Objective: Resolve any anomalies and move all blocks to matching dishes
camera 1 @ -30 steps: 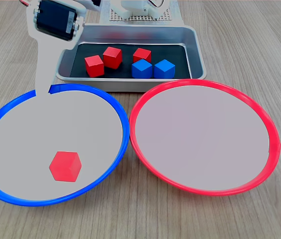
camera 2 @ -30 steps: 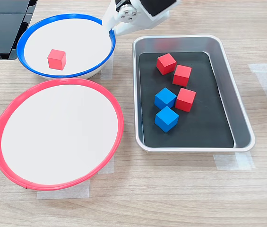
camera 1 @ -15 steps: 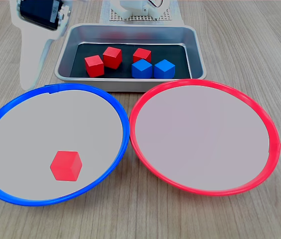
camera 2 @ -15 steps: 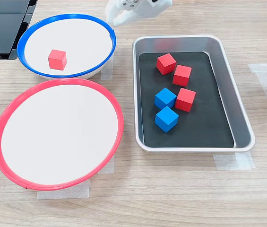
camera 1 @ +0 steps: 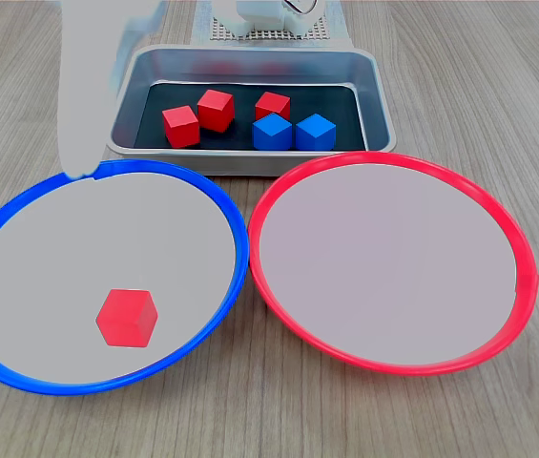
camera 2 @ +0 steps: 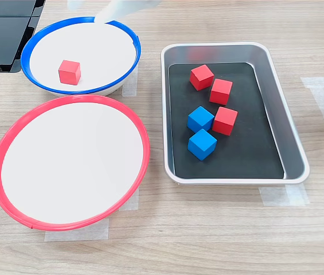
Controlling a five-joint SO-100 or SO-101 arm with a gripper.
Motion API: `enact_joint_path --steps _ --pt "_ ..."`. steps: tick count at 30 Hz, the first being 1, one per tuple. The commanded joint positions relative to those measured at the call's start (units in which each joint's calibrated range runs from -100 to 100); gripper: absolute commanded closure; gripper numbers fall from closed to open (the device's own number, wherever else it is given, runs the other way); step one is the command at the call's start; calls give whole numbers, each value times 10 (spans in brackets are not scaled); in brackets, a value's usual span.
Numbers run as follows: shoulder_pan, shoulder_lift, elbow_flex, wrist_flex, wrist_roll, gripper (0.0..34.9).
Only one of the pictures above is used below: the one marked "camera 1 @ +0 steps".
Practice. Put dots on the small red cube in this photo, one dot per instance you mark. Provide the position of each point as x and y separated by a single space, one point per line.
180 126
215 110
273 104
126 319

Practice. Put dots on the steel tray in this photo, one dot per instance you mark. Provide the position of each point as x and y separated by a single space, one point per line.
128 95

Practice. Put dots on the small blue cube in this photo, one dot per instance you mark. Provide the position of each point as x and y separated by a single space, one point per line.
316 132
271 132

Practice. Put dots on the wide pale tape sheet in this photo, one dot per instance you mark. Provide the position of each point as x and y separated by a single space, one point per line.
200 24

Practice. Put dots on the pale perforated base plate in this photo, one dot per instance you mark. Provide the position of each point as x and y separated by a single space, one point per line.
269 35

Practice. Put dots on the blue rimmed white plate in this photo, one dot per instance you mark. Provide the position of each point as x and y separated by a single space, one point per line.
107 229

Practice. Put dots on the red rimmed white plate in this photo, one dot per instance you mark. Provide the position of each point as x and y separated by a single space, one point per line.
383 262

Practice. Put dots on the black tray mat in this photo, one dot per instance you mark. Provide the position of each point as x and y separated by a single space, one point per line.
245 97

